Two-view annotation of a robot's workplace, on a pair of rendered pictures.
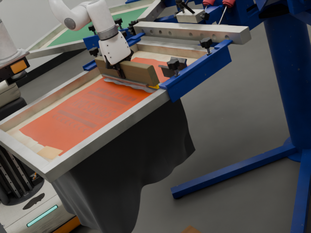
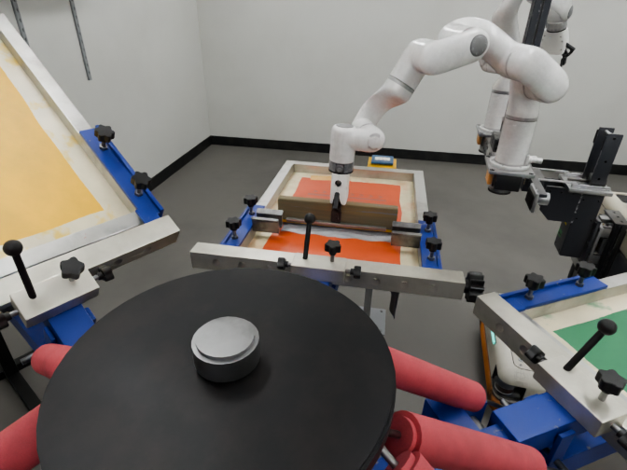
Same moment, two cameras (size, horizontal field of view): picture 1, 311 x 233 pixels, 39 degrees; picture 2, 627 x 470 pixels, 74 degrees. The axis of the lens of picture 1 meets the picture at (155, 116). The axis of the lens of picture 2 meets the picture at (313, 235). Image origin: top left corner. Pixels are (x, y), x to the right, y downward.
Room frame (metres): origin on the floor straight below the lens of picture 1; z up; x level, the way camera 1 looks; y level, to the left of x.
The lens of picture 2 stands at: (2.31, -0.95, 1.61)
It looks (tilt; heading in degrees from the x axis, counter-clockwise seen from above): 30 degrees down; 128
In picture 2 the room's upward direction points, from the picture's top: 1 degrees clockwise
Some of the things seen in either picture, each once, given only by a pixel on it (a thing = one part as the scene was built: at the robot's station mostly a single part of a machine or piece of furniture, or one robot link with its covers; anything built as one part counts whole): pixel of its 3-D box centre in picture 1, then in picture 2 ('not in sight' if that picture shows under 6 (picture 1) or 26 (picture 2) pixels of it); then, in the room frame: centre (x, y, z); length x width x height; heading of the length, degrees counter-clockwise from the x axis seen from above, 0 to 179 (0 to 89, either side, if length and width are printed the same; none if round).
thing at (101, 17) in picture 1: (93, 15); (356, 143); (1.66, 0.07, 1.24); 0.15 x 0.10 x 0.11; 52
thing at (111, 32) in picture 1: (108, 30); (341, 165); (1.63, 0.04, 1.18); 0.09 x 0.07 x 0.03; 118
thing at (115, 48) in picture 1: (114, 46); (340, 183); (1.62, 0.05, 1.12); 0.10 x 0.08 x 0.11; 118
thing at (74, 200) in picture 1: (66, 187); not in sight; (1.43, 0.41, 0.74); 0.45 x 0.03 x 0.43; 29
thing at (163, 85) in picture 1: (196, 71); (243, 232); (1.44, -0.19, 0.97); 0.30 x 0.05 x 0.07; 119
